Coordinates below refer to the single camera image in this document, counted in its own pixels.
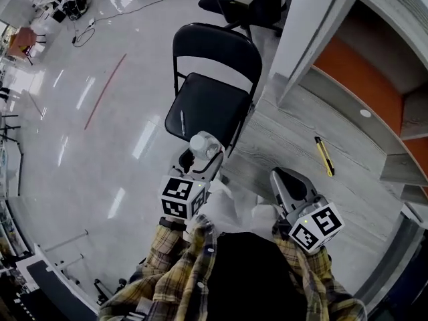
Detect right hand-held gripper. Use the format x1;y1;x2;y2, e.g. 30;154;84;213
270;167;346;255

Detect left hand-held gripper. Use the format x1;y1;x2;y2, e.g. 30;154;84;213
159;148;225;221

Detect clear plastic bottle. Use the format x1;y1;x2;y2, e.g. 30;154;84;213
189;130;225;162

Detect yellow utility knife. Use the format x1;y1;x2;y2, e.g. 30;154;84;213
314;136;336;177

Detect black folding chair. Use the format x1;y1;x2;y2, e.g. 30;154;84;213
165;22;263;158

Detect person's left forearm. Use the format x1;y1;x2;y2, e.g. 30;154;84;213
126;215;217;300

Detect person's right forearm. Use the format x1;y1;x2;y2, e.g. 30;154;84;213
271;224;355;314

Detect black office chair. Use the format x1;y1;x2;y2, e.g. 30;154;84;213
197;0;291;38

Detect orange chair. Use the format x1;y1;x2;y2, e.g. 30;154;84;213
7;26;46;66

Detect person's white trousers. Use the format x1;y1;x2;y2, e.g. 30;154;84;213
197;177;285;235

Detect grey wooden table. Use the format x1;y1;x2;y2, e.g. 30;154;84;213
220;72;417;296

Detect black wristband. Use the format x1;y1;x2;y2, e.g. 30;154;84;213
158;216;188;233

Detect person's torso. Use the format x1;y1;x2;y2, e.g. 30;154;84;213
98;231;368;321

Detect grey desk shelf unit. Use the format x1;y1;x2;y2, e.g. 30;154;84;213
267;0;428;207

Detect white framed side desk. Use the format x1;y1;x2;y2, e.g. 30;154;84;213
13;229;101;321

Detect black tripod stand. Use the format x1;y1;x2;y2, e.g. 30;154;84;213
0;112;25;197

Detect black desk mat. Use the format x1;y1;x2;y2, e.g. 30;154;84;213
25;259;98;321

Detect black equipment pile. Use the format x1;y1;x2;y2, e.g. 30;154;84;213
51;0;90;23

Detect black floor cable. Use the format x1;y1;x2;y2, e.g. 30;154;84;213
71;0;201;48

